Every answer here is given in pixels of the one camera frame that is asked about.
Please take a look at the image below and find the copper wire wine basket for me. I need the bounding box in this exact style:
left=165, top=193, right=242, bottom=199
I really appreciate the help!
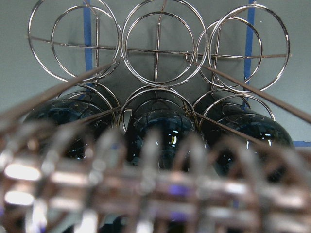
left=0, top=0, right=311, bottom=233

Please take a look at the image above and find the dark wine bottle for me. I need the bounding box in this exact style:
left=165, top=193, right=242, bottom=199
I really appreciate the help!
left=194, top=96, right=294, bottom=185
left=125, top=98, right=195, bottom=169
left=23, top=93, right=115, bottom=161

